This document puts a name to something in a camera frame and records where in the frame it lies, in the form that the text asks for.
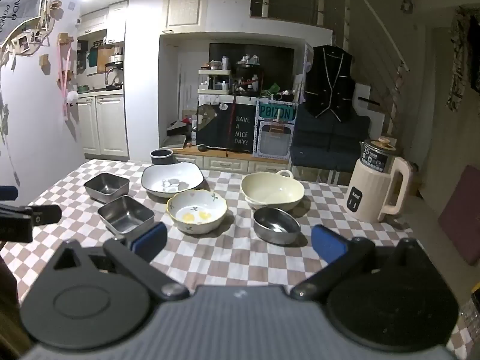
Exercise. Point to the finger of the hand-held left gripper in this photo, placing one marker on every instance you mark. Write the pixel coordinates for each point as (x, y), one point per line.
(7, 193)
(37, 215)

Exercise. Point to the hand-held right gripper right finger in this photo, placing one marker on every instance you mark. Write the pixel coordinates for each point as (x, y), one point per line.
(328, 243)

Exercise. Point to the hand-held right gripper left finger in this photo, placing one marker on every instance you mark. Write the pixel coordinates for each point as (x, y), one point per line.
(150, 240)

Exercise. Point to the square steel container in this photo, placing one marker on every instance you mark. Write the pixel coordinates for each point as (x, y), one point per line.
(107, 189)
(125, 215)

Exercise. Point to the round steel bowl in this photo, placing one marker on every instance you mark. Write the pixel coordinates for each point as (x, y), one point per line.
(275, 225)

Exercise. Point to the floral bowl yellow rim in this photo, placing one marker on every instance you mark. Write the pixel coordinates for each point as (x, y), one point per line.
(197, 210)

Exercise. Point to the white square plate dark rim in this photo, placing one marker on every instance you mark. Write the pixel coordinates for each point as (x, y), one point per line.
(172, 180)

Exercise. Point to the cream electric kettle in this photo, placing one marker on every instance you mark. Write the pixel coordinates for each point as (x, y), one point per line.
(369, 191)

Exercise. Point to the grey trash bin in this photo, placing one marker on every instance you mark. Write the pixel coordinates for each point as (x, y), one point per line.
(161, 156)

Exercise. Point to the brown white checkered tablecloth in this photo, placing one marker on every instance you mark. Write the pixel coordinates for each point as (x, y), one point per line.
(232, 262)

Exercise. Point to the dark blue sofa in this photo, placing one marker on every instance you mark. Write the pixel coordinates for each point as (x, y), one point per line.
(330, 142)

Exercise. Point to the grey flat box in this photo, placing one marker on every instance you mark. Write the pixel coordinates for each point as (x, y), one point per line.
(175, 140)

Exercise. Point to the small black round object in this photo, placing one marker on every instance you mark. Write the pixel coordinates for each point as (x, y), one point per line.
(202, 147)

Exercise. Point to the low white drawer cabinet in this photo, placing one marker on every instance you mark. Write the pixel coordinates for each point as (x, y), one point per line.
(225, 164)

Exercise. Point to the white kitchen cabinet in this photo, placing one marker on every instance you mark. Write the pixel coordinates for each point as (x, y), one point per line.
(105, 123)

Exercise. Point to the white box teal label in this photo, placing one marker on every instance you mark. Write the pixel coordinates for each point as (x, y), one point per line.
(273, 135)

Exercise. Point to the pink ribbon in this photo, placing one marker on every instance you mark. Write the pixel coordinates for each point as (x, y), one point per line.
(64, 78)

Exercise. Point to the black banner white letters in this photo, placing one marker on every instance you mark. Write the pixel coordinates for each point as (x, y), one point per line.
(221, 131)

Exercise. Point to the maroon cushion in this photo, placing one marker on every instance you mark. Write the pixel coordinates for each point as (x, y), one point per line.
(463, 213)

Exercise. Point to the thin red stick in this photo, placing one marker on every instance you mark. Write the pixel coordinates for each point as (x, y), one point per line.
(231, 127)

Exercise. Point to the black vest white trim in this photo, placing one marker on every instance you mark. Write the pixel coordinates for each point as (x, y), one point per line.
(328, 82)

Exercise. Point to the white storage rack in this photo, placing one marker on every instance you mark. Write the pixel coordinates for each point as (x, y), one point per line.
(213, 80)

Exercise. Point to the patterned hanging cloth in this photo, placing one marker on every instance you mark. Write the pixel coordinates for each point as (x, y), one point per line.
(459, 63)

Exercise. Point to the white stair railing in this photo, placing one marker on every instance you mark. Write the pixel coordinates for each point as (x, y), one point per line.
(378, 26)

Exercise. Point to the wooden wall map decoration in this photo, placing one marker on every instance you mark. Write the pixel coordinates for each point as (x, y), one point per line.
(26, 26)

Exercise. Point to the black wall board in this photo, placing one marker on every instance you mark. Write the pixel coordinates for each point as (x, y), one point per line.
(277, 67)

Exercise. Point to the white wall cabinet door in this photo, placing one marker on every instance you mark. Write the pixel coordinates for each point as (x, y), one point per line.
(186, 7)

